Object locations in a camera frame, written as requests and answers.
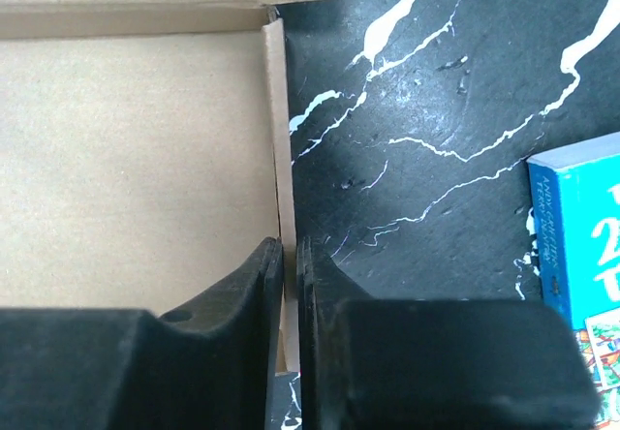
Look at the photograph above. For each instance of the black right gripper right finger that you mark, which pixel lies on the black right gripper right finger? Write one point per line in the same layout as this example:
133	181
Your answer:
375	363

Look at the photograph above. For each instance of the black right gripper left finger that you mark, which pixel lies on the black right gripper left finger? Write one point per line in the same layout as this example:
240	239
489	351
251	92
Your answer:
206	364

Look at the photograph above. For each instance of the brown cardboard paper box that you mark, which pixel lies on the brown cardboard paper box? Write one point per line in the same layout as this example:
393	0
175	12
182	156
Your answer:
145	152

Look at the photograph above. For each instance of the blue treehouse book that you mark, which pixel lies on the blue treehouse book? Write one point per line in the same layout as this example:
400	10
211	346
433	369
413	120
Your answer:
575	196

